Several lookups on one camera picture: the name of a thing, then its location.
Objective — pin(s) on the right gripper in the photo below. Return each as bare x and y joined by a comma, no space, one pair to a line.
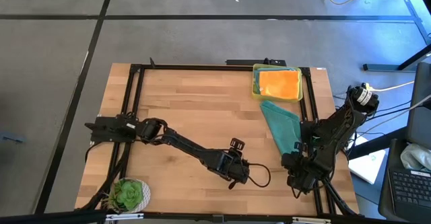
304,172

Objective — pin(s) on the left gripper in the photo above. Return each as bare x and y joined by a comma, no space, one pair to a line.
237,170

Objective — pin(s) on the orange microfiber towel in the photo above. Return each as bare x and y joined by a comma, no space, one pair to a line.
279,84

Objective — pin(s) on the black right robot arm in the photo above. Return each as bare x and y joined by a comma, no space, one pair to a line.
336,130

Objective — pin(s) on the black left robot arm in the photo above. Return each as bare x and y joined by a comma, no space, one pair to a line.
188,148

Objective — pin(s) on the teal microfiber towel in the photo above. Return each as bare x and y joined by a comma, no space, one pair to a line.
283,126

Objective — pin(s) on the white book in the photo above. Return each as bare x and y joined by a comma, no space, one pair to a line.
367,167

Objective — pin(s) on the yellow plastic bin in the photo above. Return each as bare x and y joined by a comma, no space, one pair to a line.
276,99

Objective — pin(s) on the potted succulent plant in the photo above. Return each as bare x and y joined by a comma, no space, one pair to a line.
128,195

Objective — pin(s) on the yellow power plug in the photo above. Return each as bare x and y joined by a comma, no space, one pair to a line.
368,85

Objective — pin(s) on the black laptop keyboard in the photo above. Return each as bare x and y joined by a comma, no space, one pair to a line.
410,190

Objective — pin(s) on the crumpled plastic bag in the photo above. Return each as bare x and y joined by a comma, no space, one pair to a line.
415,156

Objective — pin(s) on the black power strip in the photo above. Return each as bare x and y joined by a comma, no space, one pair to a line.
256,62

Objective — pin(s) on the dark gray panel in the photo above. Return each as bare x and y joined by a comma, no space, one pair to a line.
421,109

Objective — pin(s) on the black crossbar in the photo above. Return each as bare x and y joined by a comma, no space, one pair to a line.
50,217

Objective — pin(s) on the black aluminium table frame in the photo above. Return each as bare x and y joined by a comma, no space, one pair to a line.
222,67

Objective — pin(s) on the black desk leg frame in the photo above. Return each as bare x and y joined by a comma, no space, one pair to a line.
380,67

